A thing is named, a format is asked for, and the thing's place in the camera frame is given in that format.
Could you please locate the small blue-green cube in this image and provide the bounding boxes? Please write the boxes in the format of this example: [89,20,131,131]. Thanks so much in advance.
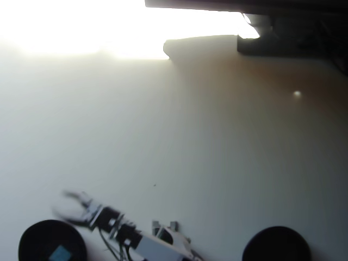
[48,244,73,261]

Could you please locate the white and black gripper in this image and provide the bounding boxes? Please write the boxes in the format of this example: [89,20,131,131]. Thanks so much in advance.
[52,191,123,234]

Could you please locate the round black bowl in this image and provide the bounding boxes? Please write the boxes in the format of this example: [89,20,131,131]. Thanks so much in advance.
[18,219,88,261]
[241,226,312,261]

